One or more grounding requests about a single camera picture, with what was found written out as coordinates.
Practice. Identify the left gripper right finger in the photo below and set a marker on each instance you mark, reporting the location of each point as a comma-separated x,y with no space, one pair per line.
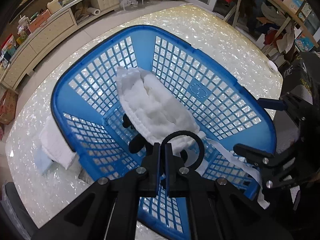
216,209

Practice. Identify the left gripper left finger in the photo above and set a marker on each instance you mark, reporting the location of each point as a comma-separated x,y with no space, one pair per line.
108,209

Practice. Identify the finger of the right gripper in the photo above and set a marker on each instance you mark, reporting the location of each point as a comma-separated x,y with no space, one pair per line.
254,156
278,105

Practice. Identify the blue plastic laundry basket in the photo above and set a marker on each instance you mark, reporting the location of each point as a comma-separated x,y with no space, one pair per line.
86,108

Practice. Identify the white towel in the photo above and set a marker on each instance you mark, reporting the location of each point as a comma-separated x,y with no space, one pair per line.
55,146

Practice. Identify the white quilted cloth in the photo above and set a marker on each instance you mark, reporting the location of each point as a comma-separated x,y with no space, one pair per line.
155,113

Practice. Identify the grey fuzzy cloth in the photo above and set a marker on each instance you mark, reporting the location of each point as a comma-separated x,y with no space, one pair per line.
85,177

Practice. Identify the small white round puck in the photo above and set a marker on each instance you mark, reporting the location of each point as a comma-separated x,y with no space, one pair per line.
272,66

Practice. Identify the folded light blue cloth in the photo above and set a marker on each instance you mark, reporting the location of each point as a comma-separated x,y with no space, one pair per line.
42,161

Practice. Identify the wooden clothes rack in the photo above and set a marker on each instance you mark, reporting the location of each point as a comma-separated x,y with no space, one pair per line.
284,17

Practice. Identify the cardboard box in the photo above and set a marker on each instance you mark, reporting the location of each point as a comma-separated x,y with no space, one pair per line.
8,107

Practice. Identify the white paper roll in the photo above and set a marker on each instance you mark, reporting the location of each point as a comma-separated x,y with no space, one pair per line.
93,11

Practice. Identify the cream TV cabinet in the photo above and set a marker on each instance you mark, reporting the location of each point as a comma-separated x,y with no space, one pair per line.
63,23

